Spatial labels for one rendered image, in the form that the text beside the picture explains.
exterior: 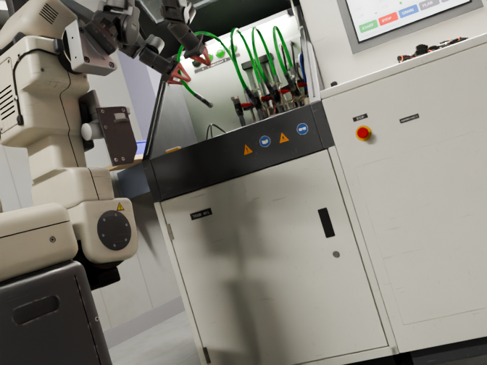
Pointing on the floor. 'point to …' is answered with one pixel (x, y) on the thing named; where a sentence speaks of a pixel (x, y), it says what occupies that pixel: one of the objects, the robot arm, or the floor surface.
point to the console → (416, 177)
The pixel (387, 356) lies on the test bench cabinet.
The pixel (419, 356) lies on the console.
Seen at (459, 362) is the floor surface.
